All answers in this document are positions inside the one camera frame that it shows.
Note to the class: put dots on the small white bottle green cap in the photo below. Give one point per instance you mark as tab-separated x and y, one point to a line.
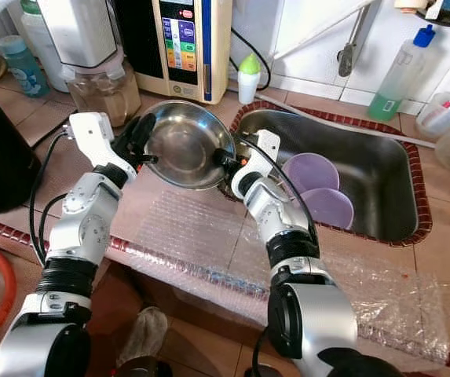
248	85

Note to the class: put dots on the clear bubble wrap sheet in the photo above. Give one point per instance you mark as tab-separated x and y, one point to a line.
193	232

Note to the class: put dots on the blue plastic bottle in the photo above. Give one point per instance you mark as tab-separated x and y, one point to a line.
24	75

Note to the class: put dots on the clear jar with brown contents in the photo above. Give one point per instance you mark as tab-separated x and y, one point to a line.
99	94

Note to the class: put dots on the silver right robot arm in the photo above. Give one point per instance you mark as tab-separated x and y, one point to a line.
311	314

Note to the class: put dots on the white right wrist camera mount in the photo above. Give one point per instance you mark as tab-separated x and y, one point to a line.
265	149

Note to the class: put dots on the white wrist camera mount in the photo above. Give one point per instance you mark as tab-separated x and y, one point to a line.
95	135
265	149

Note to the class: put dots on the white container green lid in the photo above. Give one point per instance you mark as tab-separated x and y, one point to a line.
32	27

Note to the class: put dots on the stainless steel sink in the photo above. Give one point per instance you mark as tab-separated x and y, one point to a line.
385	169

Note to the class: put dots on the grey metal tap lever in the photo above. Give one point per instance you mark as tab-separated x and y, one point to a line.
344	63

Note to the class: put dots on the clear plastic cup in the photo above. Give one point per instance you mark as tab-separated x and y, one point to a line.
433	126

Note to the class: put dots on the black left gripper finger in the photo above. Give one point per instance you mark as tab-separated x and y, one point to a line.
148	159
144	129

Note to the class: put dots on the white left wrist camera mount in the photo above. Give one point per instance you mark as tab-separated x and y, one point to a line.
95	135

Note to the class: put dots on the beige water ionizer appliance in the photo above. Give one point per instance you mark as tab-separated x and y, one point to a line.
181	47

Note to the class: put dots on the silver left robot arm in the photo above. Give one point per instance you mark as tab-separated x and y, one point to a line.
87	224

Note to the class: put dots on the purple plastic bowl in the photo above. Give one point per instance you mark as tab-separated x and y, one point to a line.
315	171
331	208

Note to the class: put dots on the green soap bottle blue cap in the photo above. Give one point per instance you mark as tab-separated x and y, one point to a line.
397	82

